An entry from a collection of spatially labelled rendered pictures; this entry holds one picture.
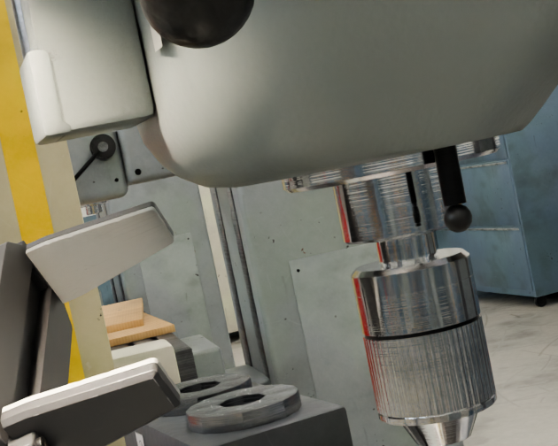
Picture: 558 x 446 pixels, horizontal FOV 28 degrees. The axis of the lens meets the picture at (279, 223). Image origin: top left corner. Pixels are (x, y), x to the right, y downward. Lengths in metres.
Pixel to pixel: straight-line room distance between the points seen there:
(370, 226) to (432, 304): 0.04
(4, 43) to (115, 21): 1.76
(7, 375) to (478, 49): 0.21
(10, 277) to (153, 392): 0.10
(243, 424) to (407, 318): 0.43
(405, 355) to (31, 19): 0.18
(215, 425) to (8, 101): 1.37
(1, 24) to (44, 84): 1.77
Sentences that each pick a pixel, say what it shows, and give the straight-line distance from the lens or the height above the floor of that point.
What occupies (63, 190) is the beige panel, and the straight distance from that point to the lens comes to 2.13.
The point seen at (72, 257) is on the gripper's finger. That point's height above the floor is 1.29.
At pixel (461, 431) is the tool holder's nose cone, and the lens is 0.44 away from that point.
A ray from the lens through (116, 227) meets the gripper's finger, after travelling 0.49.
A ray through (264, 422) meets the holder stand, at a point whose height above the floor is 1.13.
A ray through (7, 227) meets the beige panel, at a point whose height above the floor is 1.30.
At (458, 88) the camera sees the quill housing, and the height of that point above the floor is 1.33.
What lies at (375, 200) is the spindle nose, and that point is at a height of 1.30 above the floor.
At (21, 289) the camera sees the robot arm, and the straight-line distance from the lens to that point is 0.48.
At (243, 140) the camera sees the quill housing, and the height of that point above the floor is 1.33.
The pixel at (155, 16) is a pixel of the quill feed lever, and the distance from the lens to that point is 0.28.
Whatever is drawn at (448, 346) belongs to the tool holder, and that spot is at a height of 1.24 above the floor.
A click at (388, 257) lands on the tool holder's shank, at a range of 0.43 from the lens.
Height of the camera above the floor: 1.32
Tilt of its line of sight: 3 degrees down
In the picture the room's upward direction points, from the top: 11 degrees counter-clockwise
